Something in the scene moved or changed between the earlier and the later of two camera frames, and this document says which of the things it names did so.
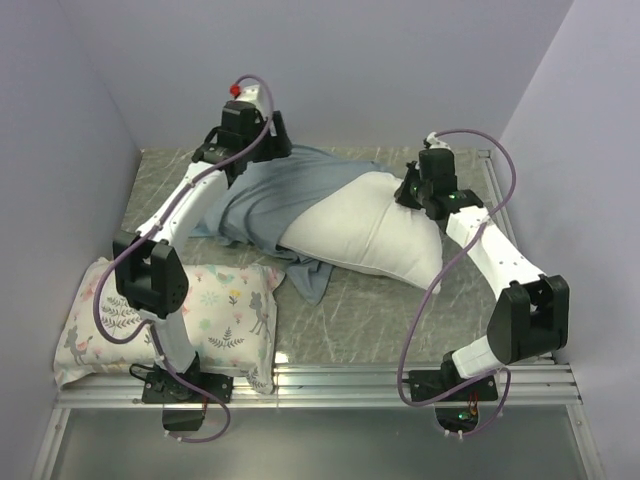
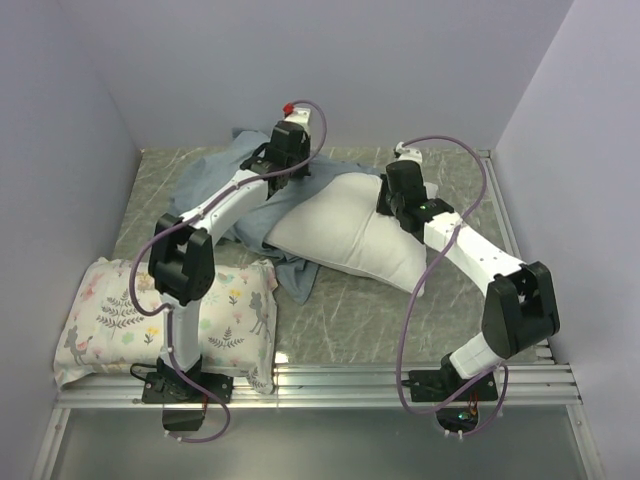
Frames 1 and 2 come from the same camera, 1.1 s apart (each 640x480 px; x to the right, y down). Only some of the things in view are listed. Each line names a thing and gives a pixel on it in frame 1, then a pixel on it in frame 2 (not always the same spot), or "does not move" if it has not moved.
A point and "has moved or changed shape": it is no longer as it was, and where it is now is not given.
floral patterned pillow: (230, 318) does not move
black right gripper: (403, 196) to (382, 207)
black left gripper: (277, 146) to (304, 146)
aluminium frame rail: (343, 387) does not move
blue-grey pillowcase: (264, 196) has moved or changed shape
